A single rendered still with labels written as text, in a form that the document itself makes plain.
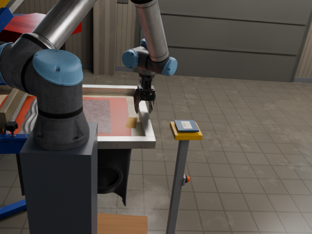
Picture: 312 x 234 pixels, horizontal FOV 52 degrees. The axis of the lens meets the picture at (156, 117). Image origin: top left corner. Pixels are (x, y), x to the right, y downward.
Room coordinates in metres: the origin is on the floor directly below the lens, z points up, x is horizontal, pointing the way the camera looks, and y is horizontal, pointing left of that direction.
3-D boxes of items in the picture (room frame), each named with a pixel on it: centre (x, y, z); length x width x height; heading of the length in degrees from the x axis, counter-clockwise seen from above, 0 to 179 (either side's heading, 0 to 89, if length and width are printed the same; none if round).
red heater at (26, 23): (2.48, 1.01, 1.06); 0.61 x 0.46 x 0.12; 161
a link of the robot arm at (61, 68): (0.77, 0.26, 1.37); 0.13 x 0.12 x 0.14; 61
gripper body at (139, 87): (1.38, 0.06, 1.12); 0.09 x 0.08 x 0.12; 11
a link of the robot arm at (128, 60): (1.29, 0.09, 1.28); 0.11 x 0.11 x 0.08; 61
